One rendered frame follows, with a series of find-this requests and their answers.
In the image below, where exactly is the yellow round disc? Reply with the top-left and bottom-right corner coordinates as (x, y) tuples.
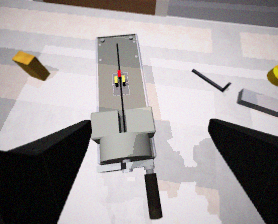
(267, 66), (278, 87)

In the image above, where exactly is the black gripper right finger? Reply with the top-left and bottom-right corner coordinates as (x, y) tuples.
(208, 118), (278, 224)

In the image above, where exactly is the small brass block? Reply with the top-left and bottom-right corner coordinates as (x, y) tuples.
(12, 51), (51, 81)

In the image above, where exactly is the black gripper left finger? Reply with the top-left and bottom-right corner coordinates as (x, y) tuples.
(0, 120), (92, 224)

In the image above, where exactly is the grey rectangular block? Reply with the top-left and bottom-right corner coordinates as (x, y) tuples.
(236, 88), (278, 117)

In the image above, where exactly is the black l-shaped bar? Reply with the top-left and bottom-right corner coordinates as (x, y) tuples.
(191, 68), (231, 92)

